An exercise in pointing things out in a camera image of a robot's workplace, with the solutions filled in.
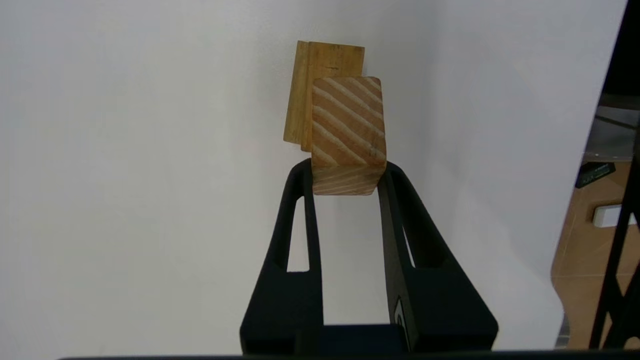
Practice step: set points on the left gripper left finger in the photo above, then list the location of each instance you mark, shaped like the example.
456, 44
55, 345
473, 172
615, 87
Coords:
280, 310

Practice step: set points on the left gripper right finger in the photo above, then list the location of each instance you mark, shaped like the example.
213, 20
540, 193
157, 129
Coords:
440, 310

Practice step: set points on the triangular wooden building block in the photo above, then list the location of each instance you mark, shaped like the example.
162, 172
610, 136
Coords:
347, 130

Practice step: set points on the rectangular wooden building block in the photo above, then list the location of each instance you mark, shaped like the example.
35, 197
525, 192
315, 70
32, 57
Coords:
336, 60

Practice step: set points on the small white block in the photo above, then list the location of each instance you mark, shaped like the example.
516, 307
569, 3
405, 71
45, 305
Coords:
607, 216

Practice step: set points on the small black labelled box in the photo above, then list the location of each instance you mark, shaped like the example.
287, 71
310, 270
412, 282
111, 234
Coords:
595, 175

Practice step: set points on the black robot torso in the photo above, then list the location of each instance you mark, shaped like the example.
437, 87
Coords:
625, 50

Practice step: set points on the black strut frame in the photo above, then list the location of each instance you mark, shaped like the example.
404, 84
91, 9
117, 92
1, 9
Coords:
612, 280

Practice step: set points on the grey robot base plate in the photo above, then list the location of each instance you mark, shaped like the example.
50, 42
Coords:
612, 130

